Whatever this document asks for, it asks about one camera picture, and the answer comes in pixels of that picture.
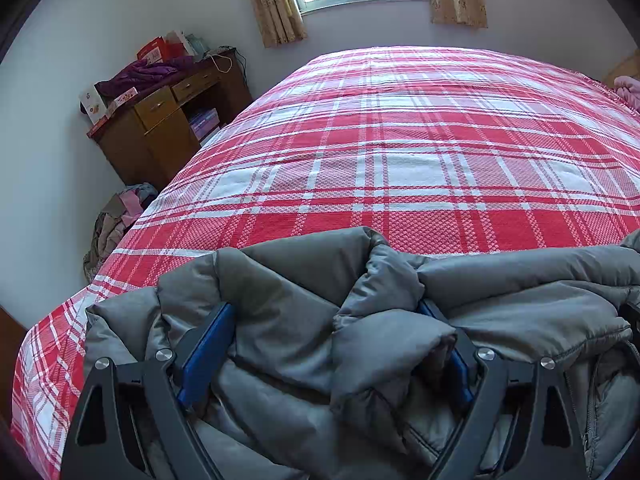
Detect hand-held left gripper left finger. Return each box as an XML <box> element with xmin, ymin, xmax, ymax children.
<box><xmin>60</xmin><ymin>301</ymin><xmax>237</xmax><ymax>480</ymax></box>

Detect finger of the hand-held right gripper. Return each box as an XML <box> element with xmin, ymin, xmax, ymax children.
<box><xmin>619</xmin><ymin>302</ymin><xmax>640</xmax><ymax>333</ymax></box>

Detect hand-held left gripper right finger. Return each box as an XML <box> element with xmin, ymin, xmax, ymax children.
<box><xmin>417</xmin><ymin>299</ymin><xmax>590</xmax><ymax>480</ymax></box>

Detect grey puffer jacket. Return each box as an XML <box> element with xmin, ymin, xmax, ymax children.
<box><xmin>84</xmin><ymin>226</ymin><xmax>640</xmax><ymax>480</ymax></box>

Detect pile of clothes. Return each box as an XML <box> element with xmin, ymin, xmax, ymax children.
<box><xmin>82</xmin><ymin>182</ymin><xmax>160</xmax><ymax>281</ymax></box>

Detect dark wooden footboard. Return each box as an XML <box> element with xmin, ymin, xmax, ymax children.
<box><xmin>0</xmin><ymin>306</ymin><xmax>27</xmax><ymax>426</ymax></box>

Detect brown wooden desk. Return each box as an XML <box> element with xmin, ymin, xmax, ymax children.
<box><xmin>87</xmin><ymin>49</ymin><xmax>253</xmax><ymax>192</ymax></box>

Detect pink folded quilt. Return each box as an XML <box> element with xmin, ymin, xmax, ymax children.
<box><xmin>614</xmin><ymin>75</ymin><xmax>640</xmax><ymax>111</ymax></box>

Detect stack of boxes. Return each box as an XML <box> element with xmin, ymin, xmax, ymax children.
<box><xmin>187</xmin><ymin>108</ymin><xmax>221</xmax><ymax>142</ymax></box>

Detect wooden headboard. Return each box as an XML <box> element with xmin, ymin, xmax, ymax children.
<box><xmin>602</xmin><ymin>50</ymin><xmax>640</xmax><ymax>91</ymax></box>

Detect bed with red plaid sheet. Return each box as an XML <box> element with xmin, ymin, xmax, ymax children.
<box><xmin>10</xmin><ymin>46</ymin><xmax>640</xmax><ymax>461</ymax></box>

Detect flat pink box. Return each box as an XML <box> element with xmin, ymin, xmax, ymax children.
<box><xmin>87</xmin><ymin>87</ymin><xmax>138</xmax><ymax>138</ymax></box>

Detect white printed box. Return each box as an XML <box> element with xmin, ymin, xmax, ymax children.
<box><xmin>79</xmin><ymin>85</ymin><xmax>108</xmax><ymax>126</ymax></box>

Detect purple jacket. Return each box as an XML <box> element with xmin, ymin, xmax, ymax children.
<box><xmin>95</xmin><ymin>56</ymin><xmax>201</xmax><ymax>103</ymax></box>

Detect red cardboard box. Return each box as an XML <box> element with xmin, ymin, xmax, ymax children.
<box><xmin>136</xmin><ymin>36</ymin><xmax>188</xmax><ymax>63</ymax></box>

